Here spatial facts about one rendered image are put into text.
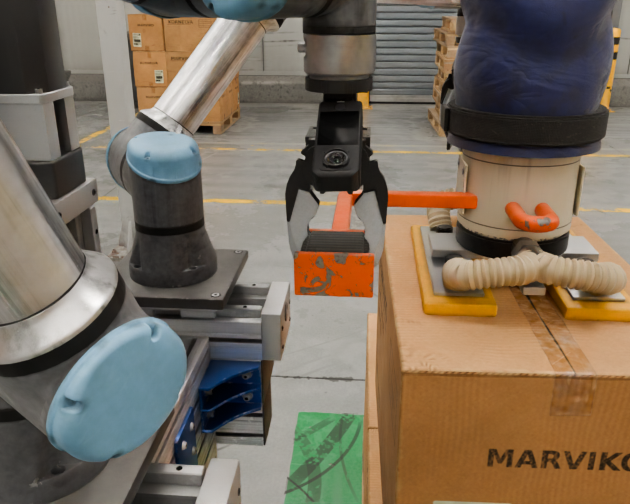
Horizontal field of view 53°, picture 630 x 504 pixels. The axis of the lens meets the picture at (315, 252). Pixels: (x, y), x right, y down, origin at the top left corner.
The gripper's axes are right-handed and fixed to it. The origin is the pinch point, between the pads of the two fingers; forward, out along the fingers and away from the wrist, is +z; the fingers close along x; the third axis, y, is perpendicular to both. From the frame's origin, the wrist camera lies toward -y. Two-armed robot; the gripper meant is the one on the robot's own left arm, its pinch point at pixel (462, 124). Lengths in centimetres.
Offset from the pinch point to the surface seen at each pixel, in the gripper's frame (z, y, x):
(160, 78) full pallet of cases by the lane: 52, -593, -267
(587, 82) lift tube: -17, 69, 5
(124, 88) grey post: 18, -204, -162
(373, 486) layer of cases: 67, 51, -19
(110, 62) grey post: 3, -204, -168
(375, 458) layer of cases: 66, 42, -18
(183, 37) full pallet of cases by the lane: 6, -591, -236
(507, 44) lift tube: -22, 69, -5
